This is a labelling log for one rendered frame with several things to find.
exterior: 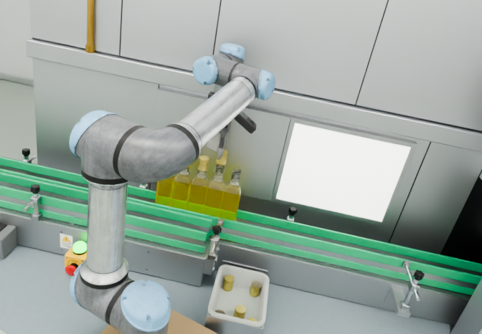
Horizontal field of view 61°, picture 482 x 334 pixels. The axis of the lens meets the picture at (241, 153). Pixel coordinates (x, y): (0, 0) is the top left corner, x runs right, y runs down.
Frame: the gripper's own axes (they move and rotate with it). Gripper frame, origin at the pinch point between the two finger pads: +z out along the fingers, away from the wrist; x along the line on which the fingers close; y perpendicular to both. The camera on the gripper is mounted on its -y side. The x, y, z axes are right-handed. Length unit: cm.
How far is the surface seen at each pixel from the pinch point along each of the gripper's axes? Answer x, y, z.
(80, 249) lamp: 21, 38, 34
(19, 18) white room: -308, 274, 46
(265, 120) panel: -12.0, -11.3, -10.0
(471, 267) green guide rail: -4, -93, 24
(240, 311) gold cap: 27.5, -16.8, 37.6
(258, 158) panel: -12.0, -12.0, 4.7
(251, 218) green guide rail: -3.3, -14.0, 24.3
